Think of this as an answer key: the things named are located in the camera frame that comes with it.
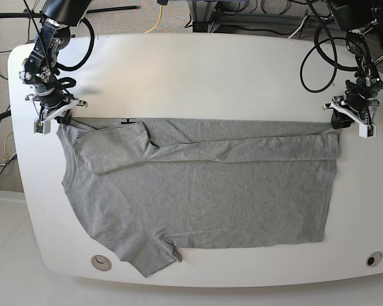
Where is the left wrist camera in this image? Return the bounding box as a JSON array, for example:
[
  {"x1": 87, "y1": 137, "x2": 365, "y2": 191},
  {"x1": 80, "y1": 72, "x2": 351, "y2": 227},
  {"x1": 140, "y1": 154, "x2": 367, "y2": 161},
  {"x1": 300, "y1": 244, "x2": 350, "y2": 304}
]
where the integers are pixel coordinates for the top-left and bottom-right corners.
[{"x1": 359, "y1": 124, "x2": 377, "y2": 138}]

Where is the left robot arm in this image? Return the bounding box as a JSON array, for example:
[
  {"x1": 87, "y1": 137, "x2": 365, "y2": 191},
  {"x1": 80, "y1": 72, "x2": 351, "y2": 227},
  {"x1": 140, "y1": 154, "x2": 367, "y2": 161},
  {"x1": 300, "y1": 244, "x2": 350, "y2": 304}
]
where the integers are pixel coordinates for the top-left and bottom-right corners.
[{"x1": 318, "y1": 1, "x2": 383, "y2": 138}]

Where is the white cable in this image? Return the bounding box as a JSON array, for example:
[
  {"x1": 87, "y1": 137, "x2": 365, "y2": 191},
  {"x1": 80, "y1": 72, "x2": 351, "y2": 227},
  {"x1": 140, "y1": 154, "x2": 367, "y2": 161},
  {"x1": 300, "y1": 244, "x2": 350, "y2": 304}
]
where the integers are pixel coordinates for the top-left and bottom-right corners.
[{"x1": 287, "y1": 14, "x2": 336, "y2": 39}]

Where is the grey T-shirt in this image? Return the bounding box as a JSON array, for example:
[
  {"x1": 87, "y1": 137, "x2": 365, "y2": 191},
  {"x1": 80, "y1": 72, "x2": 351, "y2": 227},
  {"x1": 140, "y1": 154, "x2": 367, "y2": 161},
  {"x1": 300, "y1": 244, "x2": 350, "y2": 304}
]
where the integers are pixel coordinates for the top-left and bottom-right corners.
[{"x1": 57, "y1": 118, "x2": 340, "y2": 277}]

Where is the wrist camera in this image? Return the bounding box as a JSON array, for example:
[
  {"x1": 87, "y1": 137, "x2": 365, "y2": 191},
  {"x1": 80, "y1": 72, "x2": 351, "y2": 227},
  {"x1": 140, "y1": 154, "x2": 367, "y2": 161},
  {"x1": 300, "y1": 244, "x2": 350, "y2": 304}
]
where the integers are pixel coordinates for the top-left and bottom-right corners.
[
  {"x1": 359, "y1": 124, "x2": 377, "y2": 138},
  {"x1": 33, "y1": 120, "x2": 51, "y2": 135}
]

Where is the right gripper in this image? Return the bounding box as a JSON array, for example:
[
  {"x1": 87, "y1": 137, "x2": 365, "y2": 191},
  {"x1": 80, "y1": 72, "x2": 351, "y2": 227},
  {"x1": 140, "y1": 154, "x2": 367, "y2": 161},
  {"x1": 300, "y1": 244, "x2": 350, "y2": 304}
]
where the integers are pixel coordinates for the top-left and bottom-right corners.
[{"x1": 25, "y1": 89, "x2": 88, "y2": 125}]

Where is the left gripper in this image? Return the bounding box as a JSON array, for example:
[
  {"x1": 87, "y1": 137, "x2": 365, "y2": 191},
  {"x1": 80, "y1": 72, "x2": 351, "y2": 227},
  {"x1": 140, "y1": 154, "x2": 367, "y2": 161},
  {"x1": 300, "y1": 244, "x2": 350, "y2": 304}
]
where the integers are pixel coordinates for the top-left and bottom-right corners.
[{"x1": 323, "y1": 92, "x2": 380, "y2": 129}]

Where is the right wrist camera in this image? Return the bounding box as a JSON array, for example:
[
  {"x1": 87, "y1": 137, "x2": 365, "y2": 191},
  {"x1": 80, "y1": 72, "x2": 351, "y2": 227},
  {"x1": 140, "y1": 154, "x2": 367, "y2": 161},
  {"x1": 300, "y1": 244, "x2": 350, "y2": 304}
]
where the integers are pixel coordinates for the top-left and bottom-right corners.
[{"x1": 33, "y1": 120, "x2": 51, "y2": 135}]

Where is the table grommet hole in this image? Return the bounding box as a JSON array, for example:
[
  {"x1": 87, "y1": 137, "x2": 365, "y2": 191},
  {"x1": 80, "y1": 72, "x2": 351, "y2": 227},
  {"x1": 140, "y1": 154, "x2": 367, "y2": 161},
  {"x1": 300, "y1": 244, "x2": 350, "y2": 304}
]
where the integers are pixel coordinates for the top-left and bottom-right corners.
[
  {"x1": 366, "y1": 251, "x2": 383, "y2": 267},
  {"x1": 91, "y1": 255, "x2": 112, "y2": 272}
]

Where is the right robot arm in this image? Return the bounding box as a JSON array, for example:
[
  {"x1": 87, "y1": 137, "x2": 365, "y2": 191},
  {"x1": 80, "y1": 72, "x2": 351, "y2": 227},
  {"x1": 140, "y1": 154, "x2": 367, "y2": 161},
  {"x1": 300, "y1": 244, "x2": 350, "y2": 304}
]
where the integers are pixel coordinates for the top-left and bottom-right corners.
[{"x1": 19, "y1": 1, "x2": 95, "y2": 134}]

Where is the yellow cable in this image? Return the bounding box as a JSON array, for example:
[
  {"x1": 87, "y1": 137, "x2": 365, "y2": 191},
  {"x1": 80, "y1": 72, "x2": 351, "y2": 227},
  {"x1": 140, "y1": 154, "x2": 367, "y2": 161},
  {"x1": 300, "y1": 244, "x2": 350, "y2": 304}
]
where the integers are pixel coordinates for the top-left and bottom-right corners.
[{"x1": 144, "y1": 5, "x2": 163, "y2": 34}]

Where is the grey aluminium frame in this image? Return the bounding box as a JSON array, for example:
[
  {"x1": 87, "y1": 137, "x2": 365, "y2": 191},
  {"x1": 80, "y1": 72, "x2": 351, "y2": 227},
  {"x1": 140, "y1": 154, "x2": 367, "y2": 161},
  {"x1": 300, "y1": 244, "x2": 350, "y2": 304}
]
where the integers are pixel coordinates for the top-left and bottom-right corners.
[{"x1": 184, "y1": 1, "x2": 319, "y2": 36}]

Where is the right table grommet hole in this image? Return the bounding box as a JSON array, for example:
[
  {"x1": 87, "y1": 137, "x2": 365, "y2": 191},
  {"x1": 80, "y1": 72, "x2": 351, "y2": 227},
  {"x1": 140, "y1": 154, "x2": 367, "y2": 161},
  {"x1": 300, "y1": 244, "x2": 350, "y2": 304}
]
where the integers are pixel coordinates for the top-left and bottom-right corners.
[{"x1": 366, "y1": 251, "x2": 383, "y2": 267}]

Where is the black tripod stand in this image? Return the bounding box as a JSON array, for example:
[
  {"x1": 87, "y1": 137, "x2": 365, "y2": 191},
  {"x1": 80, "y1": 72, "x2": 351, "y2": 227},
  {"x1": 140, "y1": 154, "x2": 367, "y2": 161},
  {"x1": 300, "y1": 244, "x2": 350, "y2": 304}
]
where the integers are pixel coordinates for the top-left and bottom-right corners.
[{"x1": 0, "y1": 1, "x2": 140, "y2": 43}]

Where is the left table grommet hole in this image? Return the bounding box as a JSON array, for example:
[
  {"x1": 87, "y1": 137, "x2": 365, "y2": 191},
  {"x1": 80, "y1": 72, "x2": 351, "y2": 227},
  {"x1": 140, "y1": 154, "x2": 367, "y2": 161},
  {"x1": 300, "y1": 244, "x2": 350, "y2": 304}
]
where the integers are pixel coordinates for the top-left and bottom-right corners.
[{"x1": 91, "y1": 255, "x2": 112, "y2": 272}]

